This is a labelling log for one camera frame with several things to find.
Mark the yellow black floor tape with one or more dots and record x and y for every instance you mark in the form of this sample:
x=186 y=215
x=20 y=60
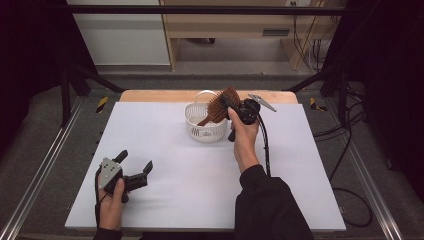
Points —
x=316 y=105
x=102 y=104

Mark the black metal frame stand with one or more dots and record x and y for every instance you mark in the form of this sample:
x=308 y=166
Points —
x=342 y=93
x=66 y=96

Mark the black horizontal frame bar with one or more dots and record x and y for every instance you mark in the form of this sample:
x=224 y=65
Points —
x=200 y=10

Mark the light wooden table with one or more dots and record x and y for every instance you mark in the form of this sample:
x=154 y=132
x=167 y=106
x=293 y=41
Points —
x=153 y=96

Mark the white board sheet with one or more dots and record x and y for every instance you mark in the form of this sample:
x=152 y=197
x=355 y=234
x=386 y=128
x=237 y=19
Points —
x=186 y=190

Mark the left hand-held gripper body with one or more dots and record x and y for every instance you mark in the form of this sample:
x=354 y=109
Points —
x=110 y=173

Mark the white perforated plastic basket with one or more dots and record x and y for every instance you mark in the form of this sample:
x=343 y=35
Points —
x=206 y=133

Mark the person's left hand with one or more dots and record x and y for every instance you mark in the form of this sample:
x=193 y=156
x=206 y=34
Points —
x=110 y=210

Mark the person's right hand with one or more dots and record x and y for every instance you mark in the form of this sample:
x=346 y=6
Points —
x=246 y=143

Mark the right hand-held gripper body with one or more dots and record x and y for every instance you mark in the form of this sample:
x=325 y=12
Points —
x=250 y=111

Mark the white cabinet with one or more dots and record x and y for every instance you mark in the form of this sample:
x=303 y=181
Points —
x=123 y=36

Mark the black curtain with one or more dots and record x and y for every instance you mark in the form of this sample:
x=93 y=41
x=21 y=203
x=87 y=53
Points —
x=30 y=50
x=390 y=83

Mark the aluminium floor rail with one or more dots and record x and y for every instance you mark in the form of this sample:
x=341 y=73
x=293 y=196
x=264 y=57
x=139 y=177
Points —
x=370 y=180
x=40 y=166

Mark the brown wooden hairbrush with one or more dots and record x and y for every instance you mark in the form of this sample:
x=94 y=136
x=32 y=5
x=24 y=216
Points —
x=218 y=106

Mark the light wooden desk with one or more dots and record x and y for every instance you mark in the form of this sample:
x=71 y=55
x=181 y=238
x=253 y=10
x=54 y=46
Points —
x=230 y=25

